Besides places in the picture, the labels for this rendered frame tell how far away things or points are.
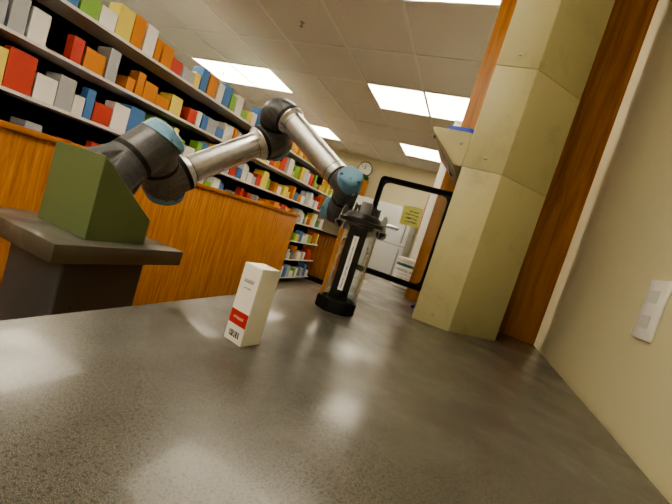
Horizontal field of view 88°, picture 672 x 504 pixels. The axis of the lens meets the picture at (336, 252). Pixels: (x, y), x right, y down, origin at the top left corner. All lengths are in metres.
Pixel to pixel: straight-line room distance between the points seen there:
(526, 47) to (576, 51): 0.16
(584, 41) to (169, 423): 1.34
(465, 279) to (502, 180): 0.30
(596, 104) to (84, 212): 1.59
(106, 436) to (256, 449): 0.11
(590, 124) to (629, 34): 0.32
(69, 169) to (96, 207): 0.13
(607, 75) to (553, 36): 0.43
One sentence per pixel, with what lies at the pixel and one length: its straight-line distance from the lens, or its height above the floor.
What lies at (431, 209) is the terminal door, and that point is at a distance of 1.40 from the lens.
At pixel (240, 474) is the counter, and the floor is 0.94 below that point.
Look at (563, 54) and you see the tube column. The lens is 1.30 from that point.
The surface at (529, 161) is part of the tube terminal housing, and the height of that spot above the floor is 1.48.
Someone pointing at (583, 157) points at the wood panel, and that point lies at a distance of 1.54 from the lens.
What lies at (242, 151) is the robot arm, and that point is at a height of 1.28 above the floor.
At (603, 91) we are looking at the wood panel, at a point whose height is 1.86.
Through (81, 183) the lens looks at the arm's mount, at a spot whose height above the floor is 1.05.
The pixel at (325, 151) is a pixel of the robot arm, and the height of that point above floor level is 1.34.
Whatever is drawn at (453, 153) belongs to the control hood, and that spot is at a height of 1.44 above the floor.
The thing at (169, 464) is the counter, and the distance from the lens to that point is 0.31.
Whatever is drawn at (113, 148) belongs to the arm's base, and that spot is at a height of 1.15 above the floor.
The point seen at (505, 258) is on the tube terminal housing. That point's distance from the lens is 1.16.
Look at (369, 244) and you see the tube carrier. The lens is 0.81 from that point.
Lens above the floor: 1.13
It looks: 4 degrees down
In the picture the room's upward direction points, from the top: 17 degrees clockwise
